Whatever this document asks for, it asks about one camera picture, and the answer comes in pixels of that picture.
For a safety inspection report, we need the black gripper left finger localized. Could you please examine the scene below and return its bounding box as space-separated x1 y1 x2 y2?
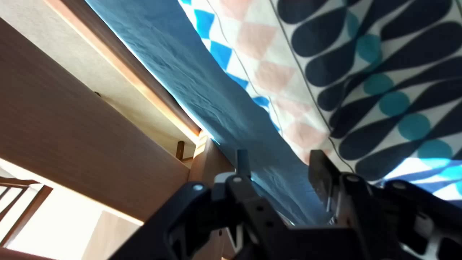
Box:
237 148 252 177

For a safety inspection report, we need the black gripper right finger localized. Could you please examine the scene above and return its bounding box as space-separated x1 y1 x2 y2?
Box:
309 150 344 222

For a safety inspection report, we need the patterned blue blanket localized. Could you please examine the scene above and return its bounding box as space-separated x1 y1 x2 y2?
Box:
87 0 462 225

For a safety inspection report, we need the wooden bunk bed frame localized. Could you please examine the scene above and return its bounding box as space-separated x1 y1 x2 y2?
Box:
0 0 237 260

